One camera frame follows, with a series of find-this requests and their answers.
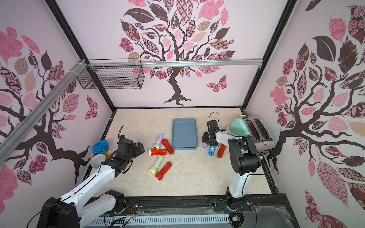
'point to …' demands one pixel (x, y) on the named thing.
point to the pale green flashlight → (153, 170)
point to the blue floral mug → (96, 159)
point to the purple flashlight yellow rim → (157, 145)
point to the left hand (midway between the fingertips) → (137, 150)
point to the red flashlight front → (159, 175)
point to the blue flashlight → (211, 151)
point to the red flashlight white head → (153, 152)
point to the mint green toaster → (257, 127)
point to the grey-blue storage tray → (184, 134)
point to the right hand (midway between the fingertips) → (205, 138)
